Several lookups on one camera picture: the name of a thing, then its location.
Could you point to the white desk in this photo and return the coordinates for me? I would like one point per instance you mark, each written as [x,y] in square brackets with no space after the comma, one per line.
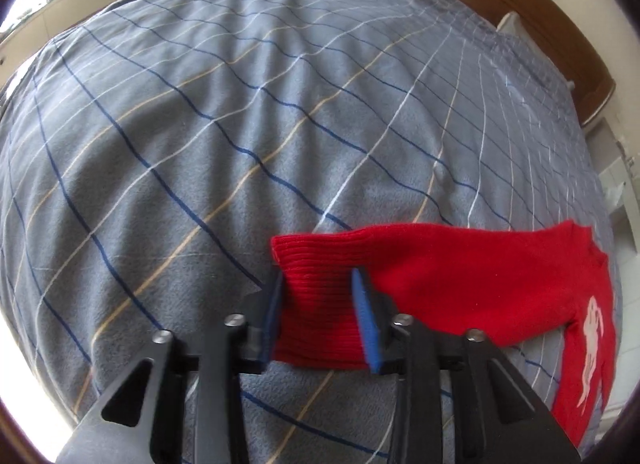
[617,179]

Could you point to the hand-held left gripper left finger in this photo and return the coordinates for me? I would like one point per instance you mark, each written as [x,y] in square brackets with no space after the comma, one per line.
[274,314]

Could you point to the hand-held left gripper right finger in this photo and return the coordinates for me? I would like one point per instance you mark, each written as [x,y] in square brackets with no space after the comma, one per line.
[367,324]

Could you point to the grey checked duvet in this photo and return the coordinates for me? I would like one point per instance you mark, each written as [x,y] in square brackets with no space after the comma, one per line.
[250,119]

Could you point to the wooden headboard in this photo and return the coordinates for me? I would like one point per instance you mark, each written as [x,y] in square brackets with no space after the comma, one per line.
[550,19]

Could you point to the grey pillow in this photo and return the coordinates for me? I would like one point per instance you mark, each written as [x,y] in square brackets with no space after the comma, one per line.
[515,29]

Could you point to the window bench cabinet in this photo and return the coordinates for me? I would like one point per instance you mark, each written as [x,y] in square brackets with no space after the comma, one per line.
[75,9]

